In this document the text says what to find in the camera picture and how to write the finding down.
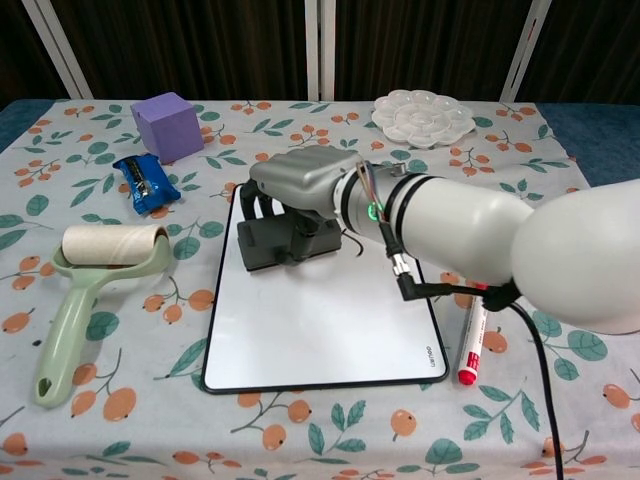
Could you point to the white flower-shaped paint palette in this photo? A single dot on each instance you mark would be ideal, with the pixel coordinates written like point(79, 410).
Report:
point(422, 120)

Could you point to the dark grey whiteboard eraser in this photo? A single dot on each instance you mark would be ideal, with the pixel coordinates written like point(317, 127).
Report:
point(265, 250)

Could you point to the purple cube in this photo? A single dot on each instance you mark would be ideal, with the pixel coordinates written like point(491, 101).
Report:
point(170, 130)

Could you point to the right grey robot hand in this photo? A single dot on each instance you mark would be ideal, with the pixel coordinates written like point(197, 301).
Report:
point(300, 175)

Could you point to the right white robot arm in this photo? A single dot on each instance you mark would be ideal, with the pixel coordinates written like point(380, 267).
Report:
point(475, 220)

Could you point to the floral tablecloth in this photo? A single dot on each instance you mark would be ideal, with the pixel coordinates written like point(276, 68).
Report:
point(150, 440)

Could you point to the white frame post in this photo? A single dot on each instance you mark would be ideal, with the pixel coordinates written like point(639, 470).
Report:
point(57, 50)
point(522, 50)
point(327, 50)

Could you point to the green lint roller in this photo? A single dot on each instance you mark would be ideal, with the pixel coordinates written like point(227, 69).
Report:
point(65, 320)

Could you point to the red marker pen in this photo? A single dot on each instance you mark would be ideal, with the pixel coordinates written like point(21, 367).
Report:
point(472, 350)

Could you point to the blue snack packet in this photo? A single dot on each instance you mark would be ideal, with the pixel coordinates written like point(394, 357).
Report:
point(145, 182)

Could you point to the black curtain panel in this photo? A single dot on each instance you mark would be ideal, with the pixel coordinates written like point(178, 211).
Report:
point(190, 50)
point(425, 45)
point(20, 50)
point(590, 50)

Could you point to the white dry-erase board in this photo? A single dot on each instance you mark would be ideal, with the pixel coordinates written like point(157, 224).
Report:
point(325, 325)

